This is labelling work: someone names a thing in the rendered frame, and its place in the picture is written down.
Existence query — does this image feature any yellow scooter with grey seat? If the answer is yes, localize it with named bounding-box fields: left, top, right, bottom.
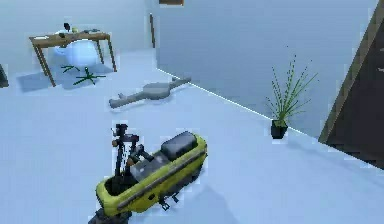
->
left=87, top=123, right=209, bottom=224

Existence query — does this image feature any green house plant black pot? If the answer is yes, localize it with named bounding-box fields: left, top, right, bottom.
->
left=265, top=55, right=319, bottom=140

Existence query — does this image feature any white office chair green base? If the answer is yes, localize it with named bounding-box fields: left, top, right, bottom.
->
left=53, top=29, right=108, bottom=86

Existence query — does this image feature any brown wooden table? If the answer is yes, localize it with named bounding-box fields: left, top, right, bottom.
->
left=28, top=31, right=118, bottom=88

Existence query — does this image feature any dark furniture edge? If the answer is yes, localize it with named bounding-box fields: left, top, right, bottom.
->
left=0, top=63, right=10, bottom=89

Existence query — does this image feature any brown framed wall picture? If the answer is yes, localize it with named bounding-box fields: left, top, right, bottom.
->
left=158, top=0, right=185, bottom=7

